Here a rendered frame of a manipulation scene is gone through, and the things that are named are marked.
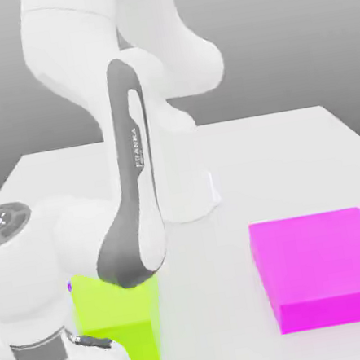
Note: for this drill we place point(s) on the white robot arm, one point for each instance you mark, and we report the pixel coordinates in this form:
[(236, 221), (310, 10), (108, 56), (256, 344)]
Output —
[(72, 69)]

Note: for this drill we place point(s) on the small purple cube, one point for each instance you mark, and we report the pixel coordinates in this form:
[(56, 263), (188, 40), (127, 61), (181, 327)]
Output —
[(69, 287)]

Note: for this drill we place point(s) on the large lime green box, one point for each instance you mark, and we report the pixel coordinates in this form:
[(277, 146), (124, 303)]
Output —
[(116, 309)]

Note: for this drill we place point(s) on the large magenta box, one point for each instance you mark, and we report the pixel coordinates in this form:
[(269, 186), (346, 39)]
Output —
[(321, 252)]

